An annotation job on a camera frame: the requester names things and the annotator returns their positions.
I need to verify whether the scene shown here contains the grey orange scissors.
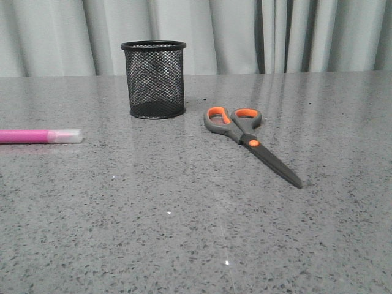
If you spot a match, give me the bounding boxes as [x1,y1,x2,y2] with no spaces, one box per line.
[203,107,303,189]

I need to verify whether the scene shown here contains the pink highlighter pen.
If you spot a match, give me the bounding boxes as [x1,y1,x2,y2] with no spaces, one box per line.
[1,129,83,143]

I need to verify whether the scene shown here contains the black mesh pen holder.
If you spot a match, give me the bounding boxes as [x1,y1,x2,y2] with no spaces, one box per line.
[121,40,186,119]

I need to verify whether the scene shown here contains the grey curtain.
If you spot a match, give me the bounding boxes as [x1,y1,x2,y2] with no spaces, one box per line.
[1,1,391,77]

